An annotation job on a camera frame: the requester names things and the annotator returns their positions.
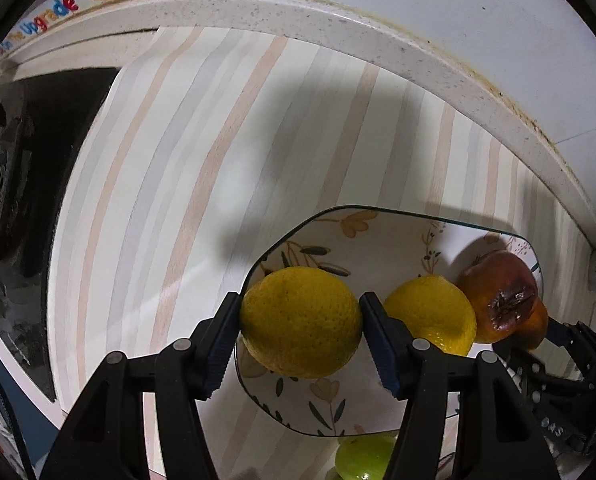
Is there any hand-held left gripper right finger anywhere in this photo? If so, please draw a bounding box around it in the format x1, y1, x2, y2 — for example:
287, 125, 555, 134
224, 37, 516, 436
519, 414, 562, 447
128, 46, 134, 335
359, 290, 564, 480

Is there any large yellow lemon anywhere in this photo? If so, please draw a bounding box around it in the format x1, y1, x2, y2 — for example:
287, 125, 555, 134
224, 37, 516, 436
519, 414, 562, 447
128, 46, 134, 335
239, 266, 365, 379

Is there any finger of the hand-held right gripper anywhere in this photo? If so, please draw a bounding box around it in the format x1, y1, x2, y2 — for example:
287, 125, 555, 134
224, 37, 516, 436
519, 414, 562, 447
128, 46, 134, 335
546, 318, 596, 391

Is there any floral octagonal plate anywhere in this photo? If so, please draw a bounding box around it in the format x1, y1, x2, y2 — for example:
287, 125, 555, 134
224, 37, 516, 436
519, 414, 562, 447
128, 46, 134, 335
234, 205, 545, 437

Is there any small yellow lemon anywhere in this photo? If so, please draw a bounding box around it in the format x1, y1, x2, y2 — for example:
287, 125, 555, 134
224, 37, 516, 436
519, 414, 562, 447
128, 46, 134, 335
382, 275, 478, 358

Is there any green grape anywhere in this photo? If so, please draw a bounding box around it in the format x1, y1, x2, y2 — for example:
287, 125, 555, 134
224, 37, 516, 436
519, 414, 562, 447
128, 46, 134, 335
334, 433, 399, 480

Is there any black gas stove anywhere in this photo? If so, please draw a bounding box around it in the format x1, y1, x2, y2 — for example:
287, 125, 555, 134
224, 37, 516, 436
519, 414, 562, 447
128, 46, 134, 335
0, 66, 123, 403

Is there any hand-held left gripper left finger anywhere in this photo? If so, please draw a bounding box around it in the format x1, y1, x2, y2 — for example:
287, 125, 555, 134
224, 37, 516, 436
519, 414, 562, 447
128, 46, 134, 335
38, 291, 242, 480

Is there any dark brown persimmon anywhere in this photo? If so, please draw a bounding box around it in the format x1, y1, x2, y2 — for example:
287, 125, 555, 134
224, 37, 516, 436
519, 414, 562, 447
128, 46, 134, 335
456, 251, 539, 345

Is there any striped table mat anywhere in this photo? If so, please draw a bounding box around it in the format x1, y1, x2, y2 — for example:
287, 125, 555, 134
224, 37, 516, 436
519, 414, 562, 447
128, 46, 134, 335
45, 25, 596, 480

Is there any orange persimmon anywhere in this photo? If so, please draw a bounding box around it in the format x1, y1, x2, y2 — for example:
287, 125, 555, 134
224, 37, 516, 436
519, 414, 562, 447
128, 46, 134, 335
504, 298, 549, 352

